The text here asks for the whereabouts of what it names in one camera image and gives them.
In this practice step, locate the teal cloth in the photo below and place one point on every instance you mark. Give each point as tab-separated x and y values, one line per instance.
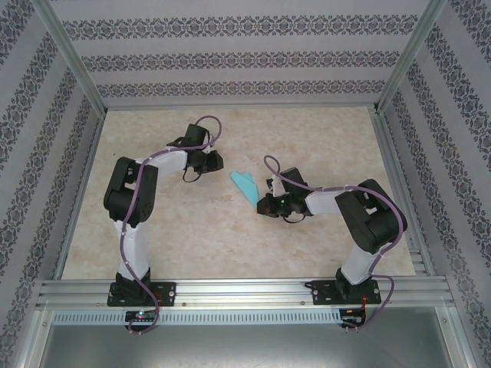
245	184

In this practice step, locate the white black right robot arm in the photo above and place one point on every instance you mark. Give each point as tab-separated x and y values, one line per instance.
322	203

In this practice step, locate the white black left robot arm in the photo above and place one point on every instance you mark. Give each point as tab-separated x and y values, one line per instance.
169	161

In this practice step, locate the right circuit board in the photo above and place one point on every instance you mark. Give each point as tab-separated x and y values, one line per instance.
351	314

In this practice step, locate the circuit board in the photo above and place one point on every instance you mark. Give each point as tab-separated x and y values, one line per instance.
351	314
140	316

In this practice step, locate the left circuit board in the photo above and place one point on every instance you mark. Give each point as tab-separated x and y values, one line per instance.
140	316

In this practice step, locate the aluminium frame crossbar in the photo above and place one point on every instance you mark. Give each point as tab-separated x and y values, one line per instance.
238	106

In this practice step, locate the aluminium mounting rail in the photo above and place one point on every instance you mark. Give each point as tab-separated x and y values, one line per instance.
245	291

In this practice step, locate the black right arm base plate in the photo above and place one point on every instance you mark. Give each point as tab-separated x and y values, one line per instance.
320	293

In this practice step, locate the aluminium side rail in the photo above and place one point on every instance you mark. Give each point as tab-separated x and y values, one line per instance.
401	191
86	172

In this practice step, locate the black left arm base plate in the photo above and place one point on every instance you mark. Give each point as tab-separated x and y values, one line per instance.
167	293

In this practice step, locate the aluminium frame post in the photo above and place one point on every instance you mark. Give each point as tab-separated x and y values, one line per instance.
74	57
408	57

